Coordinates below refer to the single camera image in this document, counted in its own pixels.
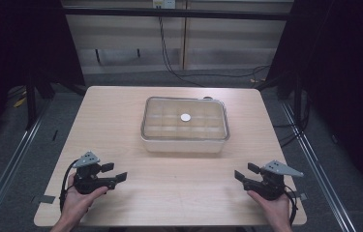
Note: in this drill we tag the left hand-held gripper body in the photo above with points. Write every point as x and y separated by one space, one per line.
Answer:
87 182

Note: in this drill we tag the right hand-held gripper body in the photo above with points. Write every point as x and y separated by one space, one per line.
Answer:
271 185

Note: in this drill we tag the white storage box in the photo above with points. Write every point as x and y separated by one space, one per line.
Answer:
182 146

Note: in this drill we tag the clear box lid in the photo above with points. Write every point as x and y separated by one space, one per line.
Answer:
169 119

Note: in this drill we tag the person's left hand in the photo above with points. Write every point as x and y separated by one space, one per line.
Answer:
77 204

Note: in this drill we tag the person's right hand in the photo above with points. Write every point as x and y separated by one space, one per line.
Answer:
277 211

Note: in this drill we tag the grey tape strip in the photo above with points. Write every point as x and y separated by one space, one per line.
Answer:
301 196
45 199

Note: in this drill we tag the black floor tape piece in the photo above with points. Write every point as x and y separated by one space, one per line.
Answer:
55 135

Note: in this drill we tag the white round disc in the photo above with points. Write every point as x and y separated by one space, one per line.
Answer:
185 117

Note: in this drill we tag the black metal stand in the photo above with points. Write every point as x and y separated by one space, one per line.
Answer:
34 96
293 93

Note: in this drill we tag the small grey box latch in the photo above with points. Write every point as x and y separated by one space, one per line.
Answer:
207 97

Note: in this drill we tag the yellow floor object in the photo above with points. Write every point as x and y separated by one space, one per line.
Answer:
20 102

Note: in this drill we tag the dark curtain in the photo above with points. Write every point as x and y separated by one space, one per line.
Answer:
14 48
343 80

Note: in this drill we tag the black horizontal bar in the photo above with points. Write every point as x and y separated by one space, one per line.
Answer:
175 13

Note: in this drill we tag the metal floor rail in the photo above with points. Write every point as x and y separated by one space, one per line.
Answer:
317 167
8 170

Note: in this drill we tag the white wall outlet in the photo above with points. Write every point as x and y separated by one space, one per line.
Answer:
164 4

